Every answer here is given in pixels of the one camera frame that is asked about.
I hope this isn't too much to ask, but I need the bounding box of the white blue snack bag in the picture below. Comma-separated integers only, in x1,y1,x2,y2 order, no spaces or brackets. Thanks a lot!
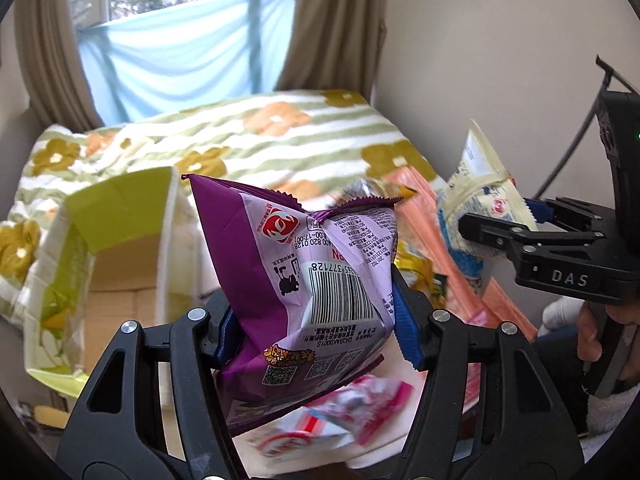
436,122,537,285

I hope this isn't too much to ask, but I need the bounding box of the pink striped snack bag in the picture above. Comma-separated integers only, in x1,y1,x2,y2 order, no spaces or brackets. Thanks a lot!
248,375,413,462

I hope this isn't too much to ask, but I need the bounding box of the purple snack bag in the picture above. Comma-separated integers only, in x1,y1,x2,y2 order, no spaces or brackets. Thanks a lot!
188,174,398,435

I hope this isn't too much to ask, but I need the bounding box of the person's right hand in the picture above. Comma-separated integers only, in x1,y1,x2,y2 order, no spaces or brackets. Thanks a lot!
576,301,640,387

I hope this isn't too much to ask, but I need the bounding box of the orange towel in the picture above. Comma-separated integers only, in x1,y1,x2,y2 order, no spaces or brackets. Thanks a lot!
383,167,537,340

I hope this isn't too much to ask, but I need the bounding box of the yellow snack bag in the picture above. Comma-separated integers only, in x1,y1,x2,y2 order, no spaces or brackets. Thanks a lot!
394,240,448,309

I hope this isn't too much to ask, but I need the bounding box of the crumpled yellow red bag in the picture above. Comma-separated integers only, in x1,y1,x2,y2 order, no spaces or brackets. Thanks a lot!
329,177,416,205

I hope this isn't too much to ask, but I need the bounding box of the green cardboard box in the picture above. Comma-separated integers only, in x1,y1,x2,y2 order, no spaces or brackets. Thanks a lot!
24,167,204,399

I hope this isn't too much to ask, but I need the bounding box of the floral striped blanket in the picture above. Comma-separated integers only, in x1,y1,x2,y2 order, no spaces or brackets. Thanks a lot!
1,90,444,324

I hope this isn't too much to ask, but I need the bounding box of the right brown curtain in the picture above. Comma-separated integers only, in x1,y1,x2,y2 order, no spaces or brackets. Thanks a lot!
276,0,386,100

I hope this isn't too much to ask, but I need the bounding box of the brown curtain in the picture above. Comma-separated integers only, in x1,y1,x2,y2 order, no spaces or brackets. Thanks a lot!
14,0,104,132
276,0,386,100

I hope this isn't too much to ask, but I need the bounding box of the light blue window cloth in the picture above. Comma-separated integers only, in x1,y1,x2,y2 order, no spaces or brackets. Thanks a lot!
76,0,295,126

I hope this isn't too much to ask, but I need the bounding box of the left brown curtain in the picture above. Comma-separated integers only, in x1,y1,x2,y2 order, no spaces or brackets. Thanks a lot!
14,0,104,132

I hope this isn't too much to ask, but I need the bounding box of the black cable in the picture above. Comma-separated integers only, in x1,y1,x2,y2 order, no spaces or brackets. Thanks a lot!
531,54,640,201

